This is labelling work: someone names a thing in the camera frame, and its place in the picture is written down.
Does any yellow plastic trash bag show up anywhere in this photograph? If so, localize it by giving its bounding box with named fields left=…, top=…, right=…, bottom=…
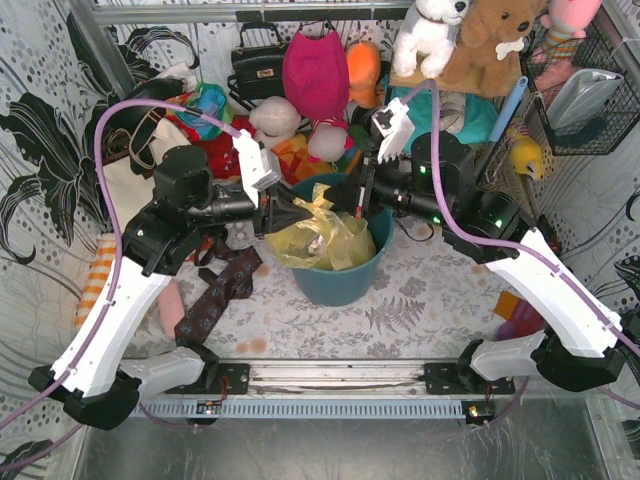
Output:
left=265, top=183, right=377, bottom=271

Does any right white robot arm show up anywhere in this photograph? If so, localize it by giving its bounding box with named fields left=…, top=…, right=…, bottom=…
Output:
left=325, top=133, right=639, bottom=392

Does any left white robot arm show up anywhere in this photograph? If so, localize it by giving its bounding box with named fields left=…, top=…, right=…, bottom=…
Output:
left=28, top=143, right=311, bottom=430

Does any crumpled paper trash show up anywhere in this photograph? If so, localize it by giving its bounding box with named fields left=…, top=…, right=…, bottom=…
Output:
left=307, top=236, right=327, bottom=257

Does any blue plastic trash bin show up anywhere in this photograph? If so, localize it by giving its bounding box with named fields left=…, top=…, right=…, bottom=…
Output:
left=291, top=174, right=394, bottom=307

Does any cream canvas tote bag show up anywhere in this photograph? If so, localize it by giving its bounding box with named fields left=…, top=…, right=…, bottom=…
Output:
left=103, top=119, right=190, bottom=232

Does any pink white plush doll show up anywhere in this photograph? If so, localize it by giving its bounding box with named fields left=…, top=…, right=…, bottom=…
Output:
left=307, top=118, right=354, bottom=163

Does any red cloth garment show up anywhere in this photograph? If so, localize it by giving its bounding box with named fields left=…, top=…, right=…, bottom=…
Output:
left=189, top=129, right=241, bottom=179

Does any dark patterned necktie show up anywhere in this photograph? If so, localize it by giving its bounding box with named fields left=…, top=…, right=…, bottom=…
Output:
left=174, top=236, right=262, bottom=346

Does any white plush bear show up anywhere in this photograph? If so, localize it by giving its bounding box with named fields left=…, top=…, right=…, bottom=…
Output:
left=249, top=96, right=302, bottom=149

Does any grey striped plush fish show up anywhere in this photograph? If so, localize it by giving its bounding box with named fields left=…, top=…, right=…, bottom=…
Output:
left=440, top=91, right=466, bottom=134

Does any teal folded cloth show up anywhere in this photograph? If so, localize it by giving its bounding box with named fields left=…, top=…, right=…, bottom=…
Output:
left=404, top=89, right=498, bottom=152

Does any orange plush toy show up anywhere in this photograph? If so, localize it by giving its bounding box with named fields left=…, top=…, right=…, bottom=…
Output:
left=346, top=42, right=381, bottom=109

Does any colorful scarf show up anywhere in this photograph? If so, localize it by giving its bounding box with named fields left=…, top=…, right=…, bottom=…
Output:
left=166, top=83, right=233, bottom=143

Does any yellow plush duck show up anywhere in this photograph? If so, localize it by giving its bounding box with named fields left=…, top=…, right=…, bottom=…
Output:
left=507, top=127, right=543, bottom=181

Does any black leather handbag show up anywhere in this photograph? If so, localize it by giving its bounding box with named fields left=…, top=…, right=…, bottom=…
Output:
left=227, top=22, right=288, bottom=111

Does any pink sock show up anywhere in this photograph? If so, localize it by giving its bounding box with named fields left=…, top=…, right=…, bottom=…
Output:
left=157, top=280, right=185, bottom=340

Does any wooden shelf board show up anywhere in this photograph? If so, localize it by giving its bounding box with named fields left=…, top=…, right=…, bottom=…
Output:
left=390, top=65, right=521, bottom=97

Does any white plush dog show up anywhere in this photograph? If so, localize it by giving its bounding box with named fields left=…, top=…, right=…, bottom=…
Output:
left=392, top=0, right=471, bottom=79

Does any orange checkered towel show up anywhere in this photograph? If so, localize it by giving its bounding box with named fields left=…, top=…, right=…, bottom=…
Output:
left=74, top=233, right=116, bottom=329

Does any purple orange sock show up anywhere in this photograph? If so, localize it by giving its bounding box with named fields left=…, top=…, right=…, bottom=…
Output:
left=494, top=291, right=546, bottom=340

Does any brown plush dog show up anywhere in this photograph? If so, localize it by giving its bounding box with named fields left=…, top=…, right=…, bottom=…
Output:
left=441, top=0, right=545, bottom=98

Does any silver pouch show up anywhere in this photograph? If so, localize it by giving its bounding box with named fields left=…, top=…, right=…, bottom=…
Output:
left=546, top=68, right=624, bottom=130

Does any pink plush toy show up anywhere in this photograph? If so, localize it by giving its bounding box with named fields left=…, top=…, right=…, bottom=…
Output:
left=533, top=0, right=602, bottom=62

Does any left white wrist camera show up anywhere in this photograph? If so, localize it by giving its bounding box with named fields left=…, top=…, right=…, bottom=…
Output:
left=233, top=130, right=282, bottom=208

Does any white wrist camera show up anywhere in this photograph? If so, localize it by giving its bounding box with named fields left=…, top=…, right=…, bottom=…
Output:
left=233, top=130, right=282, bottom=208
left=372, top=98, right=415, bottom=164

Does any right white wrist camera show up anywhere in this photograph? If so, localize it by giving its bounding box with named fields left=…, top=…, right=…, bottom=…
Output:
left=372, top=98, right=415, bottom=164

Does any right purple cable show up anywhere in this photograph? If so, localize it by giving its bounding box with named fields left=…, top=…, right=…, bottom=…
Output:
left=404, top=79, right=640, bottom=426

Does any purple cable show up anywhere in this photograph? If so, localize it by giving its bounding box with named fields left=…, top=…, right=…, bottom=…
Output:
left=0, top=98, right=246, bottom=471
left=404, top=79, right=640, bottom=426

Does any blue handled broom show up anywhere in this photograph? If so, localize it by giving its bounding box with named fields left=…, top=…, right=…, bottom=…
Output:
left=474, top=75, right=530, bottom=176

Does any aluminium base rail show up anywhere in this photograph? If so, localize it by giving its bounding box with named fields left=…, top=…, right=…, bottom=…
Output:
left=132, top=359, right=516, bottom=424

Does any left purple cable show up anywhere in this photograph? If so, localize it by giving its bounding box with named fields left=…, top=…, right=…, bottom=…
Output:
left=0, top=98, right=246, bottom=471

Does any black wire basket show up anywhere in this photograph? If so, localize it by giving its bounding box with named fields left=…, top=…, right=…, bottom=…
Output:
left=521, top=24, right=639, bottom=156

